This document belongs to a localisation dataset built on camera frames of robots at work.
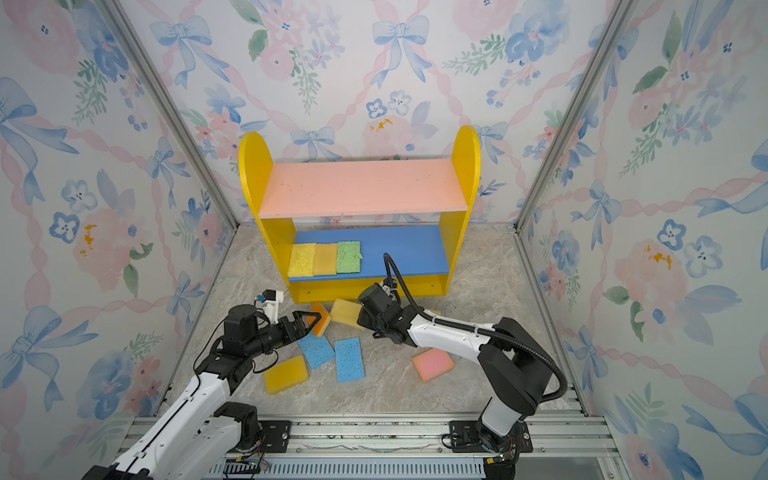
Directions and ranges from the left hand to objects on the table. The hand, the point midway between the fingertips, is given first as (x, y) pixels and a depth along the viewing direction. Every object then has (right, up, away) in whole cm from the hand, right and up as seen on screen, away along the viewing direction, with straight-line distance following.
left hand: (312, 318), depth 79 cm
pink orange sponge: (+33, -14, +6) cm, 36 cm away
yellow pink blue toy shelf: (-4, +30, +46) cm, 55 cm away
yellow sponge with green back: (+1, +15, +11) cm, 19 cm away
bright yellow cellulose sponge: (-6, +16, +11) cm, 20 cm away
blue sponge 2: (+9, -13, +6) cm, 17 cm away
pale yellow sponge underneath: (+8, 0, +8) cm, 11 cm away
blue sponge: (-1, -11, +8) cm, 13 cm away
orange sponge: (+2, -2, +4) cm, 5 cm away
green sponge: (+8, +16, +11) cm, 21 cm away
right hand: (+12, 0, +7) cm, 14 cm away
